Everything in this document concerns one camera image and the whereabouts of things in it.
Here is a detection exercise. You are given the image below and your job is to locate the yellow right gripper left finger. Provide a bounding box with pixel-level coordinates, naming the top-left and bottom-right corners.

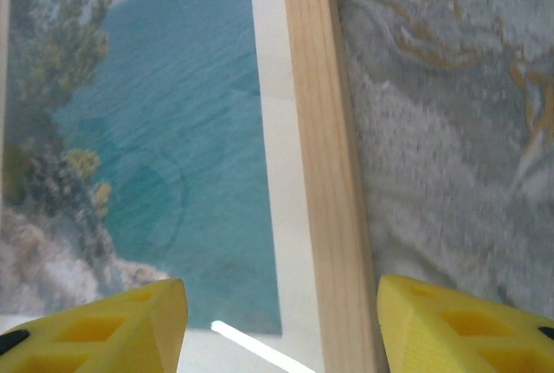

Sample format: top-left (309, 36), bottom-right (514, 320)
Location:
top-left (0, 277), bottom-right (190, 373)

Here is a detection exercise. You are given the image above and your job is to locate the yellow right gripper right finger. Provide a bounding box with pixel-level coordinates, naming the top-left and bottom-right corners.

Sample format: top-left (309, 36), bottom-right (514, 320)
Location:
top-left (376, 274), bottom-right (554, 373)

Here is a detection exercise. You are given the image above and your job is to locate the light wooden picture frame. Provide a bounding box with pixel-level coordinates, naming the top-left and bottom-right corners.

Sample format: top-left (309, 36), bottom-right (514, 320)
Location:
top-left (280, 0), bottom-right (390, 373)

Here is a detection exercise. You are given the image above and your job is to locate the white mat board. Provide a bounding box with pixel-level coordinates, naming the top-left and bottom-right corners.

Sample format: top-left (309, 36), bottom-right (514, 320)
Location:
top-left (0, 0), bottom-right (325, 373)

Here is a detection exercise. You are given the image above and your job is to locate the sea landscape photo print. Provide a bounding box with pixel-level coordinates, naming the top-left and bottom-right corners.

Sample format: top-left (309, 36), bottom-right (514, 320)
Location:
top-left (2, 0), bottom-right (283, 336)

